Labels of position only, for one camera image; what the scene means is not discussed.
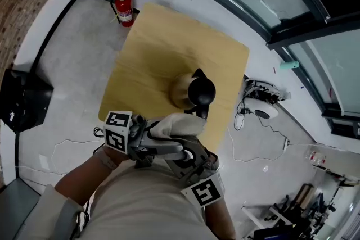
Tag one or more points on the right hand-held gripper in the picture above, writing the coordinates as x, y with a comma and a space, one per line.
204, 191

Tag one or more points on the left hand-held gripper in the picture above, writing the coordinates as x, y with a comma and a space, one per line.
116, 132

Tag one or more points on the white cloth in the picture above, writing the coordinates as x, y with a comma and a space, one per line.
180, 125

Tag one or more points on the steel kettle with black lid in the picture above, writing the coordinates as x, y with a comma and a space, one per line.
201, 90

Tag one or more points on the person's left forearm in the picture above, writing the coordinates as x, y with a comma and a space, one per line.
81, 180

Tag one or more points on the person's right forearm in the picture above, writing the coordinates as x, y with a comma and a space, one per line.
219, 219

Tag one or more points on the beige wristband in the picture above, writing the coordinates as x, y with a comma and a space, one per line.
107, 161

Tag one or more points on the white power adapter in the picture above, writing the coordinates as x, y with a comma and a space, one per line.
238, 122

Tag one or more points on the person's beige shirt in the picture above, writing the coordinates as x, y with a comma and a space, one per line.
140, 205

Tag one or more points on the black power adapter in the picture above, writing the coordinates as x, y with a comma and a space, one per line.
245, 112

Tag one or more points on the white dome device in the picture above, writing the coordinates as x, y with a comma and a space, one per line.
263, 111

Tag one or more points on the white power strip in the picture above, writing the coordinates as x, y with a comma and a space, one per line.
286, 144

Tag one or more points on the white robot vacuum device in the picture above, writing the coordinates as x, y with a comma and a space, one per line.
264, 91

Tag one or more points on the clear plastic bottle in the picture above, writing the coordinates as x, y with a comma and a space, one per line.
316, 157

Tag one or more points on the red fire extinguisher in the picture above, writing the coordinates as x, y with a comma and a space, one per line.
125, 11

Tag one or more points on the black box on floor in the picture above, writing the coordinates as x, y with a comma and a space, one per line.
25, 104

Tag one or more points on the green cylinder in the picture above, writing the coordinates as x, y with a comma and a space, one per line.
289, 65

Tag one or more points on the black window frame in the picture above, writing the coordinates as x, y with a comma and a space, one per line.
295, 36

